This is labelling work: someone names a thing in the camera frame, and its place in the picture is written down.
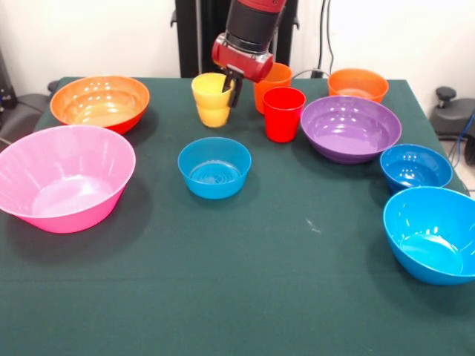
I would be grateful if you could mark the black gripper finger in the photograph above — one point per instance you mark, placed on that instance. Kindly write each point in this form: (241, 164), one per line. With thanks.
(236, 91)
(227, 84)

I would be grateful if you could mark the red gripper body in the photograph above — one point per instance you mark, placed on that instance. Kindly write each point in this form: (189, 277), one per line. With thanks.
(241, 63)

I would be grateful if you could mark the yellow cup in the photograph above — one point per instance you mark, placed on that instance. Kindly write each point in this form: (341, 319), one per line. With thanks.
(211, 107)

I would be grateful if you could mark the small light blue bowl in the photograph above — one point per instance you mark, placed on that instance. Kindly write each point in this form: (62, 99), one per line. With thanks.
(215, 178)

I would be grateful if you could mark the orange cup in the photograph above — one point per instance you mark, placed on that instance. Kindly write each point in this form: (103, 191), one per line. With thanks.
(279, 78)

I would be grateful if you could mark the red cup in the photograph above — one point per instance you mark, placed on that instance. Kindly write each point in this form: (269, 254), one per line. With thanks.
(284, 118)

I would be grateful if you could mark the small orange bowl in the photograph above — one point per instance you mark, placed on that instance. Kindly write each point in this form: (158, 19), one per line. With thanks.
(358, 87)

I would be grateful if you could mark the purple bowl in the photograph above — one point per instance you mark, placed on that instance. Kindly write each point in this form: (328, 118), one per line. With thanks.
(350, 137)

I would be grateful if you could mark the large orange bowl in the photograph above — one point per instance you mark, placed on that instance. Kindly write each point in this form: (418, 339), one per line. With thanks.
(100, 104)

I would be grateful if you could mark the dark green table cloth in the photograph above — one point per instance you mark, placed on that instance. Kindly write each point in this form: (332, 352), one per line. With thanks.
(237, 259)

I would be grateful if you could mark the large pink bowl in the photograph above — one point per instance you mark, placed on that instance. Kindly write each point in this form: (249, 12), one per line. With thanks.
(74, 200)

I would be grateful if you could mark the small dark blue bowl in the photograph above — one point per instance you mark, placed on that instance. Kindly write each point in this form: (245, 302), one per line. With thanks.
(412, 170)

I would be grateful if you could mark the large light blue bowl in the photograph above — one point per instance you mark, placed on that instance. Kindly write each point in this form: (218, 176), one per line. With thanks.
(426, 237)

